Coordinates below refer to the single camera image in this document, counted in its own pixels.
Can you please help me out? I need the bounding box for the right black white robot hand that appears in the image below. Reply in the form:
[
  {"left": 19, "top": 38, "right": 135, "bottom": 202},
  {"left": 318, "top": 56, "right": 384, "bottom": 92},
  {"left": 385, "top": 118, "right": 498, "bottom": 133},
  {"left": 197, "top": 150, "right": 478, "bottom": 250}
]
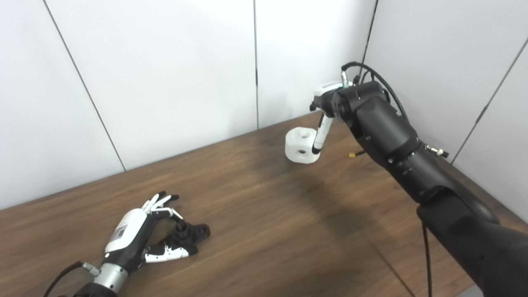
[{"left": 309, "top": 81, "right": 355, "bottom": 155}]

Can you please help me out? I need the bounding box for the black plastic holder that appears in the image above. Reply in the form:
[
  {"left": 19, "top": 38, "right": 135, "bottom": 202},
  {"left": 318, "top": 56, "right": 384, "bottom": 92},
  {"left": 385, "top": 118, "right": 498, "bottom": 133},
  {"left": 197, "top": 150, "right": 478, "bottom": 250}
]
[{"left": 159, "top": 221, "right": 211, "bottom": 250}]

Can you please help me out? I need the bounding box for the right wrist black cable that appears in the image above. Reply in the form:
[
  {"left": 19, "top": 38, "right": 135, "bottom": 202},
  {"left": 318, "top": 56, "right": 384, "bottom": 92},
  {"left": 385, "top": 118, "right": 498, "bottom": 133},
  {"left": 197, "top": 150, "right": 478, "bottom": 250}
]
[{"left": 341, "top": 61, "right": 450, "bottom": 297}]

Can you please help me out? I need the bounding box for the round white plastic piece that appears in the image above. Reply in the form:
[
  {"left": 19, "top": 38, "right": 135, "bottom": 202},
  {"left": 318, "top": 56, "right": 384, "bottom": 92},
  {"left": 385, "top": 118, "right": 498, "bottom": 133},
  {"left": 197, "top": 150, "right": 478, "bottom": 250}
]
[{"left": 285, "top": 127, "right": 322, "bottom": 165}]

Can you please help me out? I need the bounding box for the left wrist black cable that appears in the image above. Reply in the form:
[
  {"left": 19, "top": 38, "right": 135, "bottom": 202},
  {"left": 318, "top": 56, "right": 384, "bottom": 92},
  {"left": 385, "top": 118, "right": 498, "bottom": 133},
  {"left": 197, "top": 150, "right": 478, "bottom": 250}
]
[{"left": 43, "top": 261, "right": 101, "bottom": 297}]

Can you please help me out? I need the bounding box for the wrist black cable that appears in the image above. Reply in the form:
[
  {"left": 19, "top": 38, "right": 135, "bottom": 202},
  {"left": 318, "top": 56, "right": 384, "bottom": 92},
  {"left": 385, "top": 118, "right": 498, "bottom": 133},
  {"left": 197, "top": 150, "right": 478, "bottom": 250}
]
[
  {"left": 341, "top": 61, "right": 450, "bottom": 297},
  {"left": 43, "top": 261, "right": 101, "bottom": 297}
]

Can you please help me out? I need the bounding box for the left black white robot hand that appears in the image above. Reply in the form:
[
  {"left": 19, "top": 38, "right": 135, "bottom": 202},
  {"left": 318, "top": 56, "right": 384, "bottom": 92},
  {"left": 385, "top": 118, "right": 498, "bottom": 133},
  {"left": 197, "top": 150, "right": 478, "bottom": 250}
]
[{"left": 103, "top": 191, "right": 198, "bottom": 275}]

